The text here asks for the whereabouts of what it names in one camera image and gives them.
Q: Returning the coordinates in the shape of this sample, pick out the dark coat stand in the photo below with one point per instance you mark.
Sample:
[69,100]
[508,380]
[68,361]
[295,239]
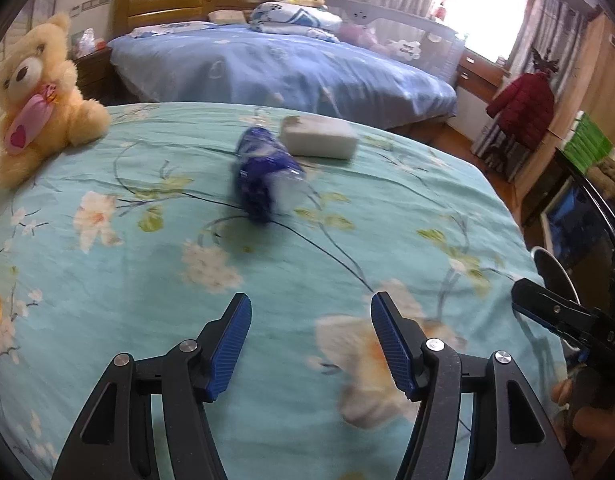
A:
[545,60]

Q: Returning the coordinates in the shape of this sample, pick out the wooden nightstand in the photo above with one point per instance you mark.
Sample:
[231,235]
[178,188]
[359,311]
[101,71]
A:
[92,75]

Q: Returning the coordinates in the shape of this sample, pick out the black framed glass cabinet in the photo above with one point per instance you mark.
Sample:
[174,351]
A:
[562,220]

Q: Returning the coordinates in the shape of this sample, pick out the person's right hand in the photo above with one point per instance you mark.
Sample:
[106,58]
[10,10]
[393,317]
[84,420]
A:
[595,430]

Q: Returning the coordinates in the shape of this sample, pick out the wooden wardrobe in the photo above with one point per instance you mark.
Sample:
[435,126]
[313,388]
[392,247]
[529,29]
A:
[607,60]

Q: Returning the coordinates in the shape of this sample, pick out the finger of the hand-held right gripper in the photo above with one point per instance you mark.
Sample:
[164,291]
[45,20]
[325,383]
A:
[547,297]
[562,330]

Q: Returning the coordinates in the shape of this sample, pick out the teal floral blanket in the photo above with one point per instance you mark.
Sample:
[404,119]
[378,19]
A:
[137,260]

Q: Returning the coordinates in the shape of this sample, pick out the beige small pillow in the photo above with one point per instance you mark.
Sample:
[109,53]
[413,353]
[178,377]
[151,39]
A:
[227,16]

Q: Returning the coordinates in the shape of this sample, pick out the grey bed rail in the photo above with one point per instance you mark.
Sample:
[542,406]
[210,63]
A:
[402,30]

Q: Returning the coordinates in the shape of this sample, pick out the blue plastic wrapper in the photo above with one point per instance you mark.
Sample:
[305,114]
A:
[260,170]

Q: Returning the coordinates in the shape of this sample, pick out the blue white printed pillow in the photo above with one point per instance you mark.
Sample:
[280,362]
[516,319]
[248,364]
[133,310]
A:
[292,17]

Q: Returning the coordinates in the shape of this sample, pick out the wooden desk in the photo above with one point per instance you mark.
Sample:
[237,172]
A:
[480,72]

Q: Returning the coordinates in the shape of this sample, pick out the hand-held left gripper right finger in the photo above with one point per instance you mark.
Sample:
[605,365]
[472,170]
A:
[395,345]

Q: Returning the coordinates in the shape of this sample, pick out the stack of green boxes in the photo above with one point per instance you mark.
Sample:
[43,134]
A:
[587,140]

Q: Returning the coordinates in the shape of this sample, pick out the pink plush toy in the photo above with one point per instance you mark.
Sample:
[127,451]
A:
[360,37]

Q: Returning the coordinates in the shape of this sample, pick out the cream teddy bear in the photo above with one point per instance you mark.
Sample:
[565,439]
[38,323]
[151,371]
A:
[37,75]

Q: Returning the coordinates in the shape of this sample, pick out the white foam block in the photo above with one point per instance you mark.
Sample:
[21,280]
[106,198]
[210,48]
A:
[317,137]

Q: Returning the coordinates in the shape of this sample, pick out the wooden headboard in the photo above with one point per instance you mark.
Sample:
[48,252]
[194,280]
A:
[162,5]

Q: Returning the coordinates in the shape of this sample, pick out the blue floral bed cover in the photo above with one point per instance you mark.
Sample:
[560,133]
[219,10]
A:
[287,70]

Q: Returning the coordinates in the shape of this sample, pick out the brown fluffy towel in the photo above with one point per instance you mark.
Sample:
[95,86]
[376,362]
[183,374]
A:
[612,172]

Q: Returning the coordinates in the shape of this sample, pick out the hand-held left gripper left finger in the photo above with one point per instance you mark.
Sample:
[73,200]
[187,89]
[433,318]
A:
[230,345]

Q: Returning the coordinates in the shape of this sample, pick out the white bin with black liner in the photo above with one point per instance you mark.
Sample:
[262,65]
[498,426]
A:
[550,270]

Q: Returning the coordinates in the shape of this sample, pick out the red padded jacket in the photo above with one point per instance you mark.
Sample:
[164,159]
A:
[525,105]

